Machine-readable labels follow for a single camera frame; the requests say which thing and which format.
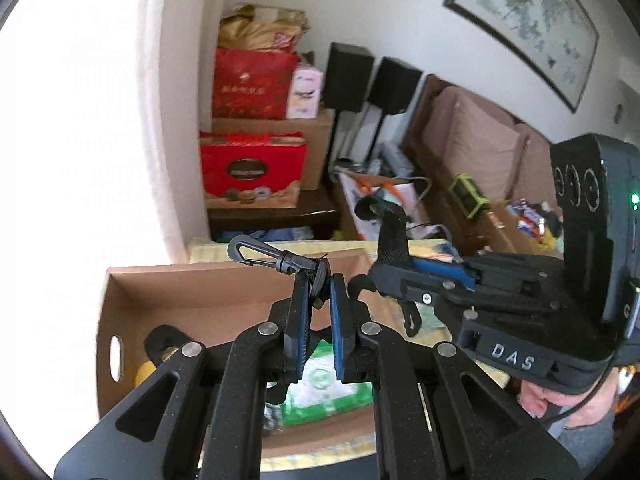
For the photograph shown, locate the gold crumpled bag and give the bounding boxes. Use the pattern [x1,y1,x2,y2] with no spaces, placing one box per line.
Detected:
[217,3,309,53]

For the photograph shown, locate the red tea gift bag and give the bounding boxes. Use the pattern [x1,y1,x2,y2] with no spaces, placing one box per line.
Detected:
[212,48,299,120]

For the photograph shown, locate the green desiccant bead pack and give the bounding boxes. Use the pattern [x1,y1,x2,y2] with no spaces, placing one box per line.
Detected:
[280,340,372,427]

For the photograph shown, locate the right black speaker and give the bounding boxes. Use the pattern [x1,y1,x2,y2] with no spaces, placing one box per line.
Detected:
[366,56,423,162]

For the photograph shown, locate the cardboard tray with snacks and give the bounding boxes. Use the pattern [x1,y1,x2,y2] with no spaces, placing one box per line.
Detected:
[477,200,562,258]

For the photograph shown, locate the person right hand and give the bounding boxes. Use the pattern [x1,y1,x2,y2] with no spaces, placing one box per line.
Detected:
[520,373,617,429]

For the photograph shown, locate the large brown cardboard box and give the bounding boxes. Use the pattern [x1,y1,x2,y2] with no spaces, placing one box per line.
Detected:
[212,110,332,191]

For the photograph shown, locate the teal and orange device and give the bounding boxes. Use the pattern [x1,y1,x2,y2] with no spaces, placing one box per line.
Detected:
[356,179,405,207]

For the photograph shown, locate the yellow plaid tablecloth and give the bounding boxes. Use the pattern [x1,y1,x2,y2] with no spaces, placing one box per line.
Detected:
[186,238,458,263]

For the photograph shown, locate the framed landscape painting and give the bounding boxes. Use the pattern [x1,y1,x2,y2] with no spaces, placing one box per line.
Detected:
[444,0,599,112]

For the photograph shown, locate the brown sofa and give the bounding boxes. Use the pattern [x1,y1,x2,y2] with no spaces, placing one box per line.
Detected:
[401,75,562,256]

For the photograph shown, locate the red chocolate gift box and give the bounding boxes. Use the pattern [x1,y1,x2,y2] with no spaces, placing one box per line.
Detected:
[200,132,307,209]

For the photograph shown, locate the green portable radio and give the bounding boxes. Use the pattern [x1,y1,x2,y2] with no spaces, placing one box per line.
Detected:
[449,172,490,220]

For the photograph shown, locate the pink tissue pack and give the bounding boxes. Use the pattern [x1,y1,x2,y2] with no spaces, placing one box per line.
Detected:
[285,64,323,119]

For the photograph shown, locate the left black speaker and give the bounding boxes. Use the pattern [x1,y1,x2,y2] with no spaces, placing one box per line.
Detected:
[322,42,375,184]

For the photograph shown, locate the open cardboard box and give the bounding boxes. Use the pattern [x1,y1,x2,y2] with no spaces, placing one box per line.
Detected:
[96,262,375,471]

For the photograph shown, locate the black speaker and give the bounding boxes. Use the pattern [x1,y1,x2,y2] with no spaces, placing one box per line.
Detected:
[322,42,375,184]
[366,56,423,162]

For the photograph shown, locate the dark wooden side table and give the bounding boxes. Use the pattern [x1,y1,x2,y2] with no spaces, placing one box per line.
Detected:
[207,188,341,240]

